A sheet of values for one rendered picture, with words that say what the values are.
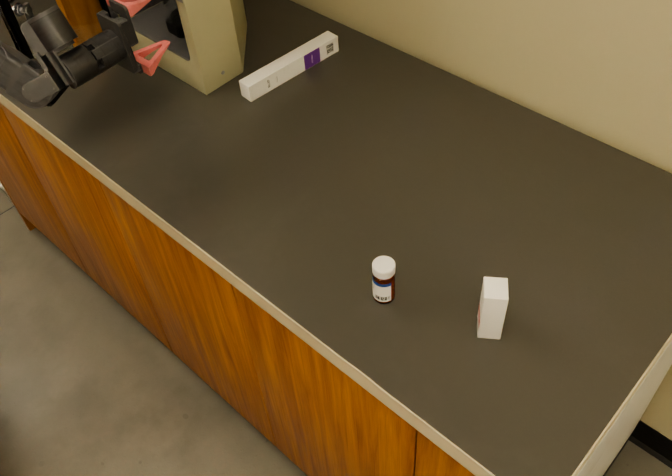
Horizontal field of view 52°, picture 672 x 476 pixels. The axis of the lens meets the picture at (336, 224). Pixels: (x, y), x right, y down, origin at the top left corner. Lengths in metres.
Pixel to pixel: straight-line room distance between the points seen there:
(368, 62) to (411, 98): 0.17
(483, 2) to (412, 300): 0.66
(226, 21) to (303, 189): 0.43
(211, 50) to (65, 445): 1.25
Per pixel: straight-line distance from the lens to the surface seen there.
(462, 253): 1.22
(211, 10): 1.53
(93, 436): 2.23
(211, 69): 1.58
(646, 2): 1.34
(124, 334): 2.39
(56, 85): 1.24
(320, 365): 1.27
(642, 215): 1.35
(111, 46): 1.27
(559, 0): 1.42
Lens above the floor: 1.88
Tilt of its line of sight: 48 degrees down
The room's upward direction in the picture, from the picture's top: 5 degrees counter-clockwise
